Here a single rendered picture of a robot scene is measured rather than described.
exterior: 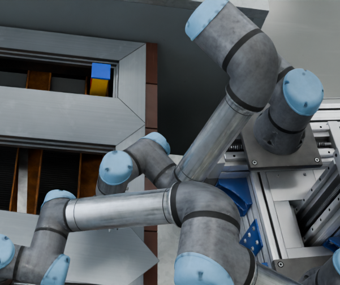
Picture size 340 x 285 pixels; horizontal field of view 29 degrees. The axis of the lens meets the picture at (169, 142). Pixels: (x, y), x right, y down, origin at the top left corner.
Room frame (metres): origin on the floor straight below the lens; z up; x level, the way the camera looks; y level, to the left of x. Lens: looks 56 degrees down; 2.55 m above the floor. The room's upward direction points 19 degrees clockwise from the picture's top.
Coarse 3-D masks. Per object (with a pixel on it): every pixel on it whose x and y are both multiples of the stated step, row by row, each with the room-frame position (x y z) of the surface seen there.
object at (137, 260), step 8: (136, 240) 0.80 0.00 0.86; (128, 248) 0.77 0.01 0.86; (136, 248) 0.78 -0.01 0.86; (144, 248) 0.79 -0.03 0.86; (128, 256) 0.75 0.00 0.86; (136, 256) 0.76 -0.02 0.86; (144, 256) 0.77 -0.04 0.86; (128, 264) 0.73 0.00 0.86; (136, 264) 0.74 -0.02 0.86; (144, 264) 0.74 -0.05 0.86; (128, 272) 0.71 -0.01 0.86; (136, 272) 0.71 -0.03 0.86; (144, 272) 0.72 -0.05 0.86; (128, 280) 0.68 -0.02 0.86
